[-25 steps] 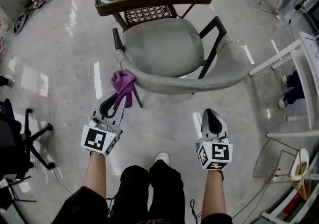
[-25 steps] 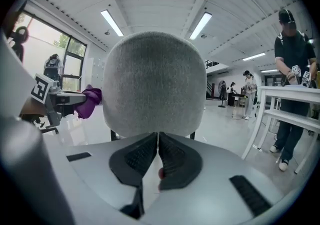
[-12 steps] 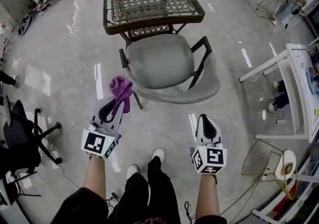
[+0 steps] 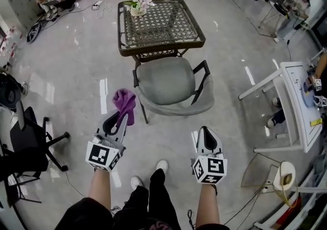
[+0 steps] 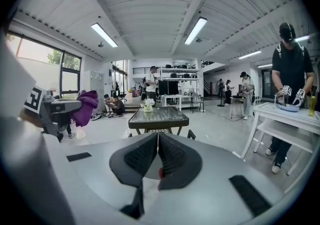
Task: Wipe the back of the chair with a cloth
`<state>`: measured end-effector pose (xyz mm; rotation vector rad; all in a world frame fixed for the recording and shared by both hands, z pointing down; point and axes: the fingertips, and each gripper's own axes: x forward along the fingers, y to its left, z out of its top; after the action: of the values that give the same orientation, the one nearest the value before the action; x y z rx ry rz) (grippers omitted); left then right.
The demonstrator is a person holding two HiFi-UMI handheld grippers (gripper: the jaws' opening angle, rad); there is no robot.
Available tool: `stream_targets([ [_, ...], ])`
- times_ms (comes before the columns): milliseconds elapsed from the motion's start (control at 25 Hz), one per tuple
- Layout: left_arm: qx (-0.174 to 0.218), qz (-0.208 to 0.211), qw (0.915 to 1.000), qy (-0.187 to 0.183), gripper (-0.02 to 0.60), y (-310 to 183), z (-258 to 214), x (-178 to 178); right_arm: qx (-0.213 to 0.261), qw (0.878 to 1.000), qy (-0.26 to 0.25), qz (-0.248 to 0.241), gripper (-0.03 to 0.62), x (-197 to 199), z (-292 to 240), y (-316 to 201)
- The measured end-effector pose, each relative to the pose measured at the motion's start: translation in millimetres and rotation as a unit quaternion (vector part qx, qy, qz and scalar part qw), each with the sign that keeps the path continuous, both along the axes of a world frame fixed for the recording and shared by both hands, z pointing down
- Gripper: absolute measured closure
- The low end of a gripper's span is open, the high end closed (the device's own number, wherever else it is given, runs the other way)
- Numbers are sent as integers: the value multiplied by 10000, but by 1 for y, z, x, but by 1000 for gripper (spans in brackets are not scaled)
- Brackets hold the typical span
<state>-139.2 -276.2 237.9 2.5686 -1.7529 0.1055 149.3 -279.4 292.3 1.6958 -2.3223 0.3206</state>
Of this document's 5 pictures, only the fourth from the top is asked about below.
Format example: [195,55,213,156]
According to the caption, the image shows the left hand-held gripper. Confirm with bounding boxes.
[85,110,129,173]

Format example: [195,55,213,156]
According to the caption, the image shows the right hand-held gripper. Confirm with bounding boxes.
[191,126,228,185]

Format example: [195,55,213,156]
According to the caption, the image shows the purple cleaning cloth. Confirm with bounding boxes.
[112,88,137,127]

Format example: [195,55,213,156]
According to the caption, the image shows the grey armchair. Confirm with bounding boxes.
[132,56,216,125]

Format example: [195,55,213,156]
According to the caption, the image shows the person's left forearm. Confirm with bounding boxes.
[88,169,112,205]

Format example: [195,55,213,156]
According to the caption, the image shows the person's right forearm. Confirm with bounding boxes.
[195,183,221,225]

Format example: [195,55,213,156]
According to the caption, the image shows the black office chair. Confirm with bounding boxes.
[0,72,28,110]
[0,101,71,174]

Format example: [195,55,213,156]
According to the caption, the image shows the person's right white shoe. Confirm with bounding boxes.
[155,159,169,175]

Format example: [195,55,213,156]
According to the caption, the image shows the person's white shoe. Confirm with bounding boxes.
[155,159,169,175]
[130,175,145,191]

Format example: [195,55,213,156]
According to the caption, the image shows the person's left white shoe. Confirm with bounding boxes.
[130,175,145,191]

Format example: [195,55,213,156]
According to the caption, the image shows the person's black trousers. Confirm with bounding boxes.
[112,168,182,230]

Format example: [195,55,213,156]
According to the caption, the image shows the person's black printed shirt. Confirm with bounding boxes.
[54,196,231,230]

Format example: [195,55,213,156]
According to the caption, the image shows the white storage shelf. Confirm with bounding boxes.
[253,147,327,230]

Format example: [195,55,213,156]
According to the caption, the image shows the white work table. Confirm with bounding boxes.
[238,61,324,154]

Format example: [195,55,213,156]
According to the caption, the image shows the red flat item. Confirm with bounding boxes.
[270,198,302,227]

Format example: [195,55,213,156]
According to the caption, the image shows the blue round plate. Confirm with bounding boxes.
[302,82,317,108]

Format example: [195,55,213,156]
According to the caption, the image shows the brown wicker glass-top table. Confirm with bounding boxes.
[117,0,206,62]

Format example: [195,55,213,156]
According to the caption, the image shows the white pot with flowers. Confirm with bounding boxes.
[124,0,153,17]

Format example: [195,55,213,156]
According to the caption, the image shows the black wheel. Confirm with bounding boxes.
[26,21,42,44]

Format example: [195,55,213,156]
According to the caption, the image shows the folding stand table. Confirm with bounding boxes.
[258,1,293,37]

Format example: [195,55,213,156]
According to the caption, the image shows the black metal frame chair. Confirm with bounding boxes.
[0,169,42,208]

